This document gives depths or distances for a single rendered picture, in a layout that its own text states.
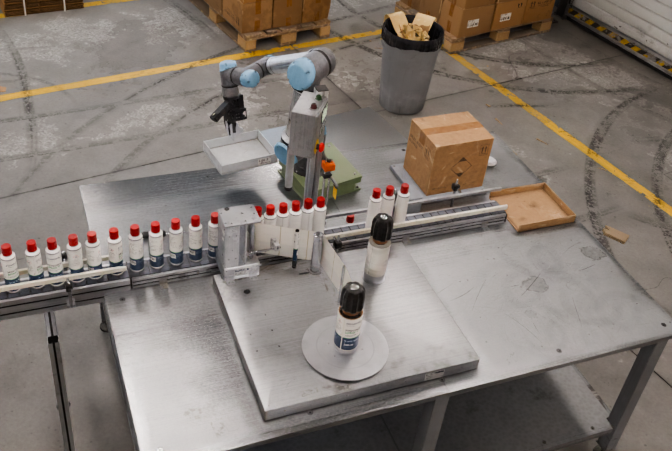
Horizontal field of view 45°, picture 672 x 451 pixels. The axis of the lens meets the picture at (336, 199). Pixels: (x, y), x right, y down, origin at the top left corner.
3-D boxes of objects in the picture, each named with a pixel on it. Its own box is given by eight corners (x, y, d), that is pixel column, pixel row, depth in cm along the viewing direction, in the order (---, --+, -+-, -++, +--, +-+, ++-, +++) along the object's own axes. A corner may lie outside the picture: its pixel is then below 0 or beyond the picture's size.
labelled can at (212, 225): (209, 260, 317) (210, 219, 304) (206, 252, 320) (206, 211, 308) (222, 258, 318) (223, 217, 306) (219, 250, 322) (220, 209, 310)
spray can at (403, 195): (395, 228, 344) (402, 189, 332) (390, 220, 348) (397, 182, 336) (406, 226, 346) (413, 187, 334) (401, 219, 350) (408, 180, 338)
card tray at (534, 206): (517, 232, 359) (520, 225, 357) (488, 197, 378) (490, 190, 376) (574, 221, 369) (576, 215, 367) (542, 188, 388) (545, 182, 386)
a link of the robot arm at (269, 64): (343, 38, 328) (263, 50, 362) (326, 48, 321) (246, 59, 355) (351, 65, 332) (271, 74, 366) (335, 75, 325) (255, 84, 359)
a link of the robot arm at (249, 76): (264, 64, 349) (246, 61, 356) (246, 74, 342) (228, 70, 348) (267, 81, 353) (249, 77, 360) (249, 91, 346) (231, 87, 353)
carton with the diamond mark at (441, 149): (426, 196, 371) (436, 146, 354) (402, 167, 388) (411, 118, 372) (482, 186, 381) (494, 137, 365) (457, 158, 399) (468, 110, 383)
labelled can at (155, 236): (151, 270, 309) (149, 228, 297) (148, 261, 313) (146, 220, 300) (165, 268, 311) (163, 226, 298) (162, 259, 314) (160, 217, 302)
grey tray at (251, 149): (221, 175, 350) (221, 165, 347) (203, 150, 363) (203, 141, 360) (277, 162, 363) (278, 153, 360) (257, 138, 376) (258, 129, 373)
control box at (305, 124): (287, 154, 309) (291, 111, 297) (299, 132, 322) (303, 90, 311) (313, 160, 307) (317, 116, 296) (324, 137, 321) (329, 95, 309)
